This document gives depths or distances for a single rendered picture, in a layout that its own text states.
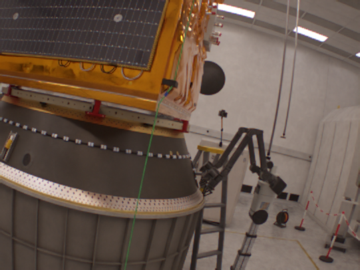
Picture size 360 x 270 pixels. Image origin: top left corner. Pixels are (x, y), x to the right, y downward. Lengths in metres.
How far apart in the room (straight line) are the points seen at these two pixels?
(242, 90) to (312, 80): 2.60
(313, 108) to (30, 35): 9.45
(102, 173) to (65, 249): 0.56
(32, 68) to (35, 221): 0.94
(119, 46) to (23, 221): 1.19
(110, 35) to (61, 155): 0.74
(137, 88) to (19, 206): 1.01
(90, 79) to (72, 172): 0.53
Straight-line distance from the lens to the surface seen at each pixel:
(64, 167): 1.88
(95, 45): 1.78
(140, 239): 2.05
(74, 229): 1.90
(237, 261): 3.14
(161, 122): 2.19
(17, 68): 2.10
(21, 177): 1.92
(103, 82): 1.76
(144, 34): 1.71
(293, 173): 10.34
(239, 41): 10.30
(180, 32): 1.78
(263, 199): 2.90
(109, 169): 1.93
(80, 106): 1.96
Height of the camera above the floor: 1.72
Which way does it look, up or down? 3 degrees down
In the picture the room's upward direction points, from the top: 13 degrees clockwise
